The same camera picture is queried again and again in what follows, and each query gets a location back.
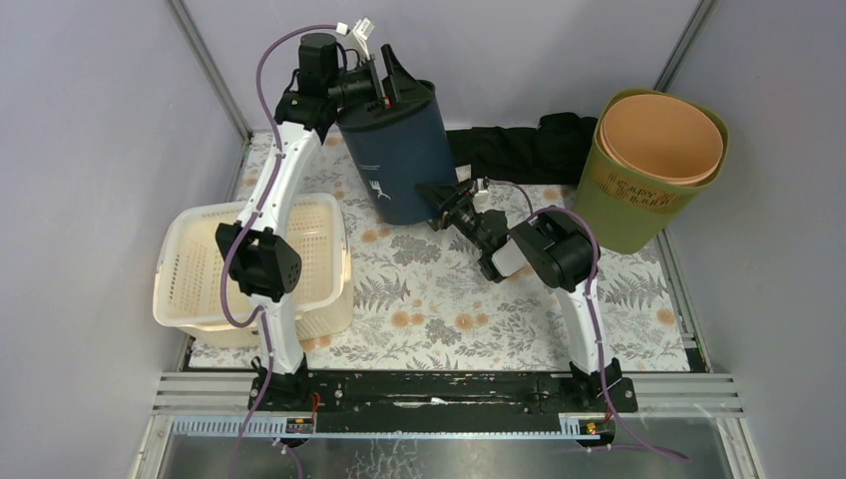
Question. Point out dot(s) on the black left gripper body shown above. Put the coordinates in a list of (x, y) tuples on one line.
[(380, 82)]

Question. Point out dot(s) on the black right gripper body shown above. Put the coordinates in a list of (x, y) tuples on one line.
[(461, 215)]

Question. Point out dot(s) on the dark blue cylindrical bin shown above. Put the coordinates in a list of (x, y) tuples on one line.
[(395, 150)]

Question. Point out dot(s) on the cream perforated plastic basket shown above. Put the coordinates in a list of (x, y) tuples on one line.
[(186, 294)]

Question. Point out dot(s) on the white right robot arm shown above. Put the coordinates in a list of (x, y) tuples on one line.
[(560, 248)]

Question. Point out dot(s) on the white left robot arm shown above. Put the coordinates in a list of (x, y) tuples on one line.
[(261, 269)]

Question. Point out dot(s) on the black cloth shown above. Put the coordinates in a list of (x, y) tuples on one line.
[(554, 152)]

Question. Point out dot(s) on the green ribbed waste bin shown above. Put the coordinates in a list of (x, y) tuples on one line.
[(626, 209)]

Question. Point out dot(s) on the orange inner bucket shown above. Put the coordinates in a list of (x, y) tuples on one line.
[(663, 138)]

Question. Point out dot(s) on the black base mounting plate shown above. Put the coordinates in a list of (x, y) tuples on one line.
[(407, 393)]

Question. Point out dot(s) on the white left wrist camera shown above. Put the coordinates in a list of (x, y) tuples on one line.
[(358, 33)]

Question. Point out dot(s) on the slotted aluminium cable rail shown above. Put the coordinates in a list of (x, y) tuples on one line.
[(384, 426)]

